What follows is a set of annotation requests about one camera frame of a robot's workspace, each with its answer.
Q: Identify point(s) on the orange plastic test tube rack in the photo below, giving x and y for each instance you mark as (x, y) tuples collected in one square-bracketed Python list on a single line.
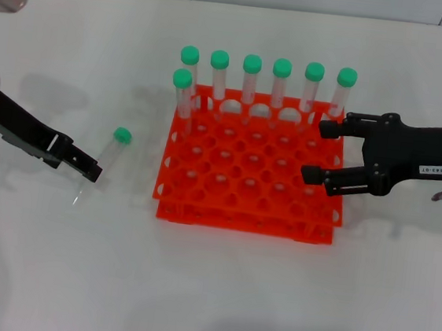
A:
[(252, 165)]

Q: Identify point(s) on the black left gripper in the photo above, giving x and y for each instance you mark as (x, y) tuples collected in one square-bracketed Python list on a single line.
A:
[(27, 129)]

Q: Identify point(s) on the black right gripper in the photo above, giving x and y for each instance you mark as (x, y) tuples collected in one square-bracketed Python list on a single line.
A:
[(412, 154)]

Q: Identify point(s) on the clear test tube green cap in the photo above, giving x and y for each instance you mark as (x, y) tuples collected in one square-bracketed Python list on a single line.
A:
[(190, 54), (347, 77), (282, 67), (105, 153), (252, 64), (220, 59), (314, 71), (182, 78)]

